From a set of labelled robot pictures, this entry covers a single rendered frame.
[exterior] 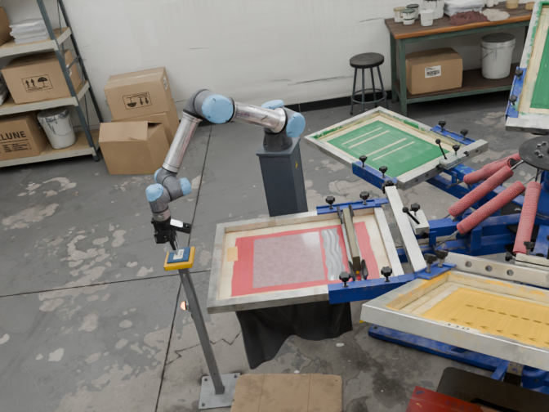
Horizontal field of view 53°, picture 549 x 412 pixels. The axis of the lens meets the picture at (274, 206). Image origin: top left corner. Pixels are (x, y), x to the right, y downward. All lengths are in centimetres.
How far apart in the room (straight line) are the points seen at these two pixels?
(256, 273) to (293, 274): 16
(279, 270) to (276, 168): 64
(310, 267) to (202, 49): 398
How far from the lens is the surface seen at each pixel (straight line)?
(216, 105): 235
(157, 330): 370
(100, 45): 619
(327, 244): 247
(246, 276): 237
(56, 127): 617
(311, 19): 590
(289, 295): 219
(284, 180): 282
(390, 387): 313
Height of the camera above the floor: 244
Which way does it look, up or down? 32 degrees down
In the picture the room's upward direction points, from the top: 10 degrees counter-clockwise
